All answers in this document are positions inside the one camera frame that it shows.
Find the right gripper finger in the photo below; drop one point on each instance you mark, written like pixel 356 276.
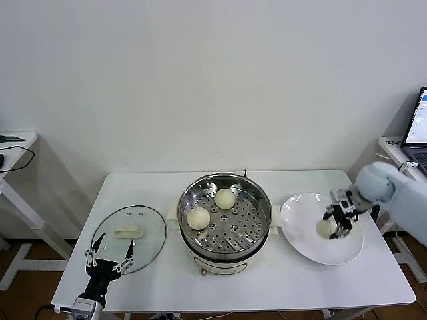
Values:
pixel 330 213
pixel 343 228

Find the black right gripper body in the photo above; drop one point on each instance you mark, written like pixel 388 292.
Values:
pixel 347 213

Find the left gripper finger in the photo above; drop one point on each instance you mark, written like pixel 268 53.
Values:
pixel 128 258
pixel 90 256

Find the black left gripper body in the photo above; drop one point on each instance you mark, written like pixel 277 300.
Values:
pixel 101 271

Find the white steamed baozi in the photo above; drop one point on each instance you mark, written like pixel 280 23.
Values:
pixel 224 199
pixel 323 230
pixel 198 219

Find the round glass pot lid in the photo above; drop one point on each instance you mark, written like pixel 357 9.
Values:
pixel 150 221

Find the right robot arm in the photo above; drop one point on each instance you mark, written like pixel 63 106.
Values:
pixel 377 183

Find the stainless steel steamer basket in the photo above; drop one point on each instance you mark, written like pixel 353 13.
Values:
pixel 247 220

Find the white round plate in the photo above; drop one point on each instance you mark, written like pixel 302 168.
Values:
pixel 300 226

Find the white laptop side table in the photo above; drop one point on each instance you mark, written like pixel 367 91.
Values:
pixel 388 143

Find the white electric cooking pot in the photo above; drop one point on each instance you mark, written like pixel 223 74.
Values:
pixel 220 266

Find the grey open laptop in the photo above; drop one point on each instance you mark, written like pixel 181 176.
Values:
pixel 420 116

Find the black computer mouse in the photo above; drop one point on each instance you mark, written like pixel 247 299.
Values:
pixel 1 161

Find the green and black tool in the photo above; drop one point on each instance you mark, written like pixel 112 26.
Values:
pixel 11 138

